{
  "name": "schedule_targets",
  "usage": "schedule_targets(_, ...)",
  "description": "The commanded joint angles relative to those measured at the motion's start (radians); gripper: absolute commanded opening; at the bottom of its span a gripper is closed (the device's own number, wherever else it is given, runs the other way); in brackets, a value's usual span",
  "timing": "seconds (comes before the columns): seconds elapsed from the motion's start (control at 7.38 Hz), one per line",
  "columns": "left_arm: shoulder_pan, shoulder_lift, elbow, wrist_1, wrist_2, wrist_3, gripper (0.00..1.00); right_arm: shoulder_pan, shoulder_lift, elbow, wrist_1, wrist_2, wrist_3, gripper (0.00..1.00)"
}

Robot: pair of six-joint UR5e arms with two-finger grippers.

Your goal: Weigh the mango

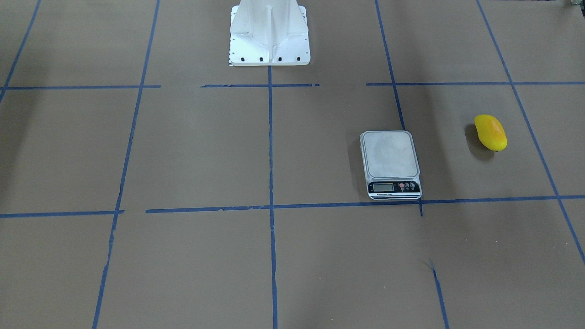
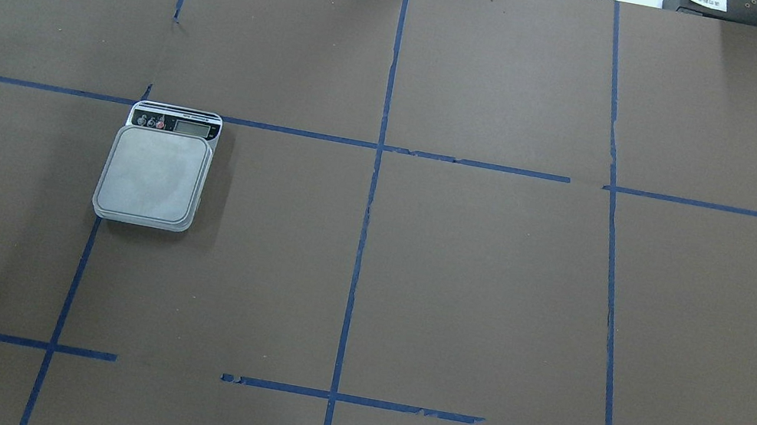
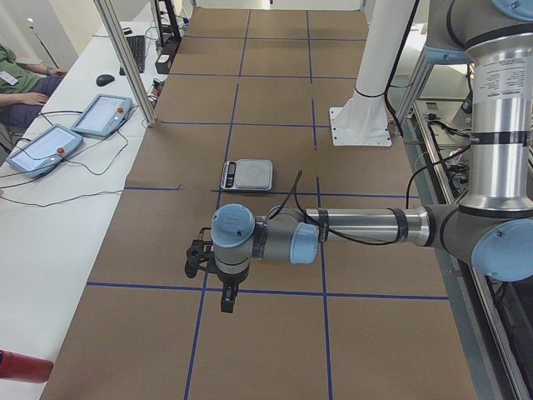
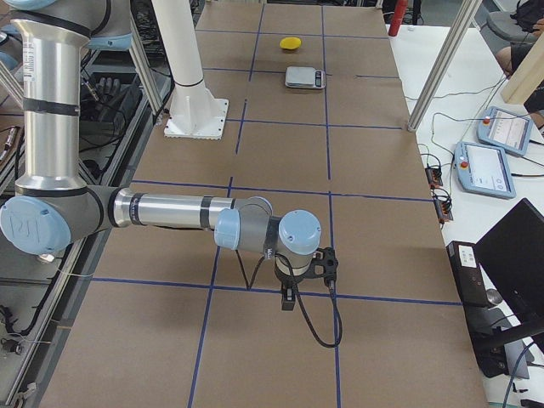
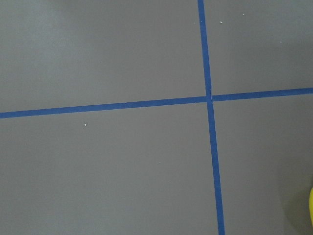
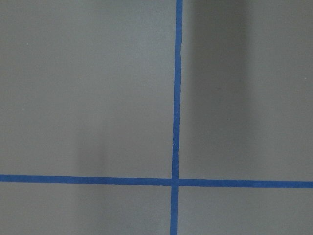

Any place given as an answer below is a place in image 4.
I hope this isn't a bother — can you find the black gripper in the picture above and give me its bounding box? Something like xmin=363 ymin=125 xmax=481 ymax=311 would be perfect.
xmin=275 ymin=262 xmax=304 ymax=311

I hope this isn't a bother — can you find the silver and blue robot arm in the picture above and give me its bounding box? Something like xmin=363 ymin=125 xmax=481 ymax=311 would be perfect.
xmin=1 ymin=1 xmax=325 ymax=310

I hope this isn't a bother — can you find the lower orange black connector module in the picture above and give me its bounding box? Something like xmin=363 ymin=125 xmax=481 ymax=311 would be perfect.
xmin=431 ymin=187 xmax=453 ymax=224

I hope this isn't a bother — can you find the orange black connector module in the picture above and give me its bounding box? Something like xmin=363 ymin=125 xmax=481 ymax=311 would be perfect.
xmin=425 ymin=167 xmax=443 ymax=189
xmin=431 ymin=187 xmax=453 ymax=224

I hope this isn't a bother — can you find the upper orange black connector module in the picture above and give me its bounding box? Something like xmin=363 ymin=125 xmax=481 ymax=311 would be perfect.
xmin=425 ymin=167 xmax=443 ymax=189

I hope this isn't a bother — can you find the black computer box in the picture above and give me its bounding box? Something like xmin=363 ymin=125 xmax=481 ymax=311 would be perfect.
xmin=446 ymin=241 xmax=529 ymax=378

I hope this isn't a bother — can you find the silver digital kitchen scale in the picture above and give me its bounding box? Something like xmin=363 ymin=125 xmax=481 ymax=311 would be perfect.
xmin=285 ymin=66 xmax=326 ymax=89

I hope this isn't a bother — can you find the black monitor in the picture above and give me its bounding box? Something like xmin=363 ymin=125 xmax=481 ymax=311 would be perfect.
xmin=473 ymin=198 xmax=543 ymax=351

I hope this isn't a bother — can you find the near blue teach pendant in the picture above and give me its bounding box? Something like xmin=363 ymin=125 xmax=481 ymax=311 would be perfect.
xmin=454 ymin=142 xmax=516 ymax=199

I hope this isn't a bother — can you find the blue teach pendant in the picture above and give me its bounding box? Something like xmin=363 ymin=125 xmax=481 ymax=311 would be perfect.
xmin=477 ymin=106 xmax=534 ymax=157
xmin=454 ymin=142 xmax=516 ymax=199

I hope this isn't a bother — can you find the black equipment under table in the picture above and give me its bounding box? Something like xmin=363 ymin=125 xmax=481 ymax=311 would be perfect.
xmin=79 ymin=72 xmax=142 ymax=152

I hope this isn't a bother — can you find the far blue teach pendant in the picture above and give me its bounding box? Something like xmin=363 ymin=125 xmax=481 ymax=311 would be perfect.
xmin=477 ymin=106 xmax=534 ymax=157

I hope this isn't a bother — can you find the red bottle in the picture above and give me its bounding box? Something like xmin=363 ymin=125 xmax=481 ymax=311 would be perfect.
xmin=388 ymin=0 xmax=408 ymax=37

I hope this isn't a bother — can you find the wooden beam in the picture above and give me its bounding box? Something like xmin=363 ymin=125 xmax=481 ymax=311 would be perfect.
xmin=501 ymin=18 xmax=543 ymax=105

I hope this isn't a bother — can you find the seated person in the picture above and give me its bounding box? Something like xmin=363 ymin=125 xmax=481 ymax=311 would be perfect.
xmin=495 ymin=40 xmax=544 ymax=131

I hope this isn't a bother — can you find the grey office chair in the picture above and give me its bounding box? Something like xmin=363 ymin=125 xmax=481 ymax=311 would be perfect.
xmin=484 ymin=0 xmax=543 ymax=43

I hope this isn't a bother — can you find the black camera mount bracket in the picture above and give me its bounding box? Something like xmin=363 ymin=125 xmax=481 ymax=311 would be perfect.
xmin=303 ymin=247 xmax=338 ymax=287

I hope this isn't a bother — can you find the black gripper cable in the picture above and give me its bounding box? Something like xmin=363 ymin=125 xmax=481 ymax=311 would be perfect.
xmin=236 ymin=250 xmax=343 ymax=349

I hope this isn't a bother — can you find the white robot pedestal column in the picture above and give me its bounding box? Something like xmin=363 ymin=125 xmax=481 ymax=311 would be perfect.
xmin=152 ymin=0 xmax=229 ymax=139

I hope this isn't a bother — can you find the aluminium side rail frame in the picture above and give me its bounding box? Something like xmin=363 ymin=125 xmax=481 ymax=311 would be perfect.
xmin=1 ymin=99 xmax=153 ymax=407

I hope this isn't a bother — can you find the aluminium frame post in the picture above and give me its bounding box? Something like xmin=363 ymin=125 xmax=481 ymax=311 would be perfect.
xmin=407 ymin=0 xmax=482 ymax=133

